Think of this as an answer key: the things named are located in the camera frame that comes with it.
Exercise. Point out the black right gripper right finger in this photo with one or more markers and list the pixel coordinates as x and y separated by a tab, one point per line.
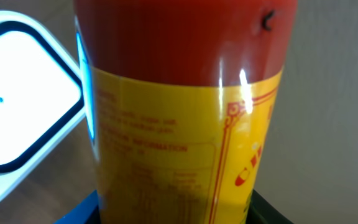
261	212

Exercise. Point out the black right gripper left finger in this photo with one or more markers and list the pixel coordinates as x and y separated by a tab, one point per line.
86	212

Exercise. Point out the red chili sauce bottle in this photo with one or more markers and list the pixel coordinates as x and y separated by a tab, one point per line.
179	96

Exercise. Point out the white barcode scanner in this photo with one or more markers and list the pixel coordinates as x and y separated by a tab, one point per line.
41	96

